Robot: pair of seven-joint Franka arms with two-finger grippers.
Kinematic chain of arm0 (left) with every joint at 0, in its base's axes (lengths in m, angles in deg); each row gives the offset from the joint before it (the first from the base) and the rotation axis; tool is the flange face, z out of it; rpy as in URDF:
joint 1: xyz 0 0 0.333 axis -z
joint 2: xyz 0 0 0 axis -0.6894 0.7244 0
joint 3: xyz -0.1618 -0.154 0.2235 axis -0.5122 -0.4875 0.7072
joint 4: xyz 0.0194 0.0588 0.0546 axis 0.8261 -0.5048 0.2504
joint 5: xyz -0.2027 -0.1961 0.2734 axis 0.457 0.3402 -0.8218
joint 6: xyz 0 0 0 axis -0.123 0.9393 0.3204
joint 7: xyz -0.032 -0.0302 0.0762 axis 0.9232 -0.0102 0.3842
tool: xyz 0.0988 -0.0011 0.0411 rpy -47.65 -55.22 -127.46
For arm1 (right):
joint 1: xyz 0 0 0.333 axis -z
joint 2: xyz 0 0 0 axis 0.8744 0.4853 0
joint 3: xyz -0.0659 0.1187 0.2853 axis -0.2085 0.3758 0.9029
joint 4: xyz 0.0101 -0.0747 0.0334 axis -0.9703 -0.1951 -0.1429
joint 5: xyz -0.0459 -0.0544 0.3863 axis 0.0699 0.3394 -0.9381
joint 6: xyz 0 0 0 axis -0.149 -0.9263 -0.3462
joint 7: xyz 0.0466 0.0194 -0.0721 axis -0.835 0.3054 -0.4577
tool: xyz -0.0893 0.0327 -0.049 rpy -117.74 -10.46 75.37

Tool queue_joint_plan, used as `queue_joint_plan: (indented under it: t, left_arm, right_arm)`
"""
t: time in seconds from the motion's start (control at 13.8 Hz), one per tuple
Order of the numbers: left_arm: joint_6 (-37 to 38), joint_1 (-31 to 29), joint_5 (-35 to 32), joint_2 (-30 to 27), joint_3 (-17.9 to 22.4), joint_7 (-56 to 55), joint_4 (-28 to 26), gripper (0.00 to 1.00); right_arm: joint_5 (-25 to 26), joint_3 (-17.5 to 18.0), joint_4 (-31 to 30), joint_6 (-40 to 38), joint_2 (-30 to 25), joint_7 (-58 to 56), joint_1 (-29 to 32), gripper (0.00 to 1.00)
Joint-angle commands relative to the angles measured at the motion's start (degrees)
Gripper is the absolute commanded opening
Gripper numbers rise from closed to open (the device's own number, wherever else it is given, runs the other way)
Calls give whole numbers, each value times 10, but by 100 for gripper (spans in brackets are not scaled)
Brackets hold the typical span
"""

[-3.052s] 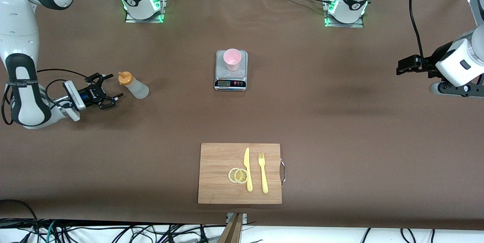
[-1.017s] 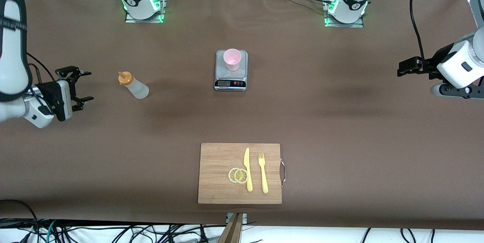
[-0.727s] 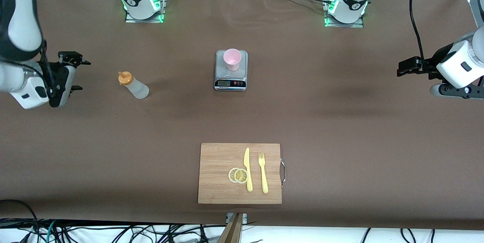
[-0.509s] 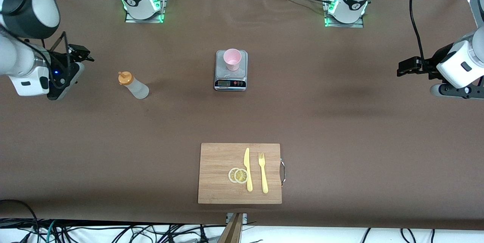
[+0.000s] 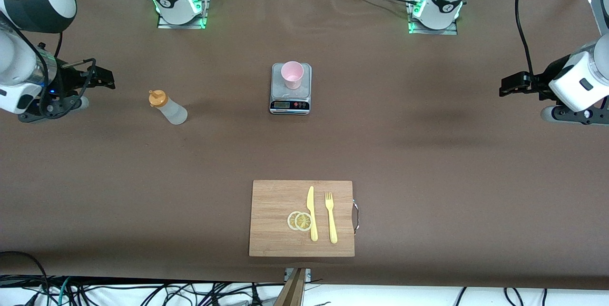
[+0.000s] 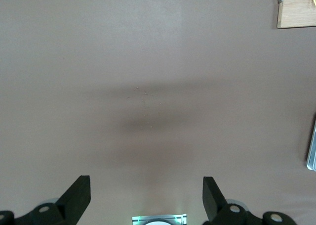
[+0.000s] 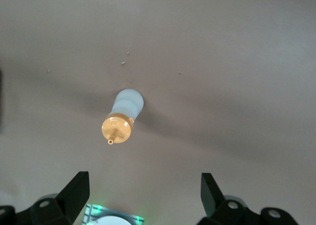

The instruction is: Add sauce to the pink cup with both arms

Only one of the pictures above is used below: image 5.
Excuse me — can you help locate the clear orange-capped sauce bottle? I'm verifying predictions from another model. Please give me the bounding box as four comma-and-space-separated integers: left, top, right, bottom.
148, 89, 188, 125

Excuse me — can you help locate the pink plastic cup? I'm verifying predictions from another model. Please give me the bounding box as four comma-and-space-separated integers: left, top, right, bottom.
281, 61, 305, 90

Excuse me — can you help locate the silver digital kitchen scale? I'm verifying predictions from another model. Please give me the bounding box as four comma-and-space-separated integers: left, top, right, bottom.
269, 62, 313, 116

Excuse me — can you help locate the wooden cutting board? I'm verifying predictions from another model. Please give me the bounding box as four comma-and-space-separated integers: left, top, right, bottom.
248, 180, 356, 257

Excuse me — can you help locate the yellow plastic fork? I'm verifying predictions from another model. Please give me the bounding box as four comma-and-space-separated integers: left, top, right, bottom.
324, 192, 338, 244

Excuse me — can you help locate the yellow plastic knife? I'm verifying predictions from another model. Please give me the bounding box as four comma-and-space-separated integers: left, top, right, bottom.
306, 186, 319, 242

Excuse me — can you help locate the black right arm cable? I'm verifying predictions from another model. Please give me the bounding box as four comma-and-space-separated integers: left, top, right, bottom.
38, 32, 98, 107

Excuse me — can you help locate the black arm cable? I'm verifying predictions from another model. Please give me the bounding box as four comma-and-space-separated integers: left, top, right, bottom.
38, 32, 98, 107
515, 0, 550, 87

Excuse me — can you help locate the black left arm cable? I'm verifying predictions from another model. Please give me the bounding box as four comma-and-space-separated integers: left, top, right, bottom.
515, 0, 550, 87

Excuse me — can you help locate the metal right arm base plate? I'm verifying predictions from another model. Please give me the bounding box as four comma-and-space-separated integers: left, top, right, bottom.
157, 0, 208, 30

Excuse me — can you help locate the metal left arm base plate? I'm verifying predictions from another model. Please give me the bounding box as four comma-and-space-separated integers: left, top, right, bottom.
408, 0, 459, 35

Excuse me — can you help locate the black floor cable loop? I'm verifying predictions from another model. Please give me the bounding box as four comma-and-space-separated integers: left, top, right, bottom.
0, 251, 50, 306

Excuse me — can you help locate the teal floor cable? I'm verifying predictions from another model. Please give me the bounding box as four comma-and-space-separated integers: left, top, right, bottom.
57, 276, 72, 306

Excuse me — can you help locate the small metal bracket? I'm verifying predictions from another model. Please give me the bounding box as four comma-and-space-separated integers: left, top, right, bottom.
284, 268, 312, 282

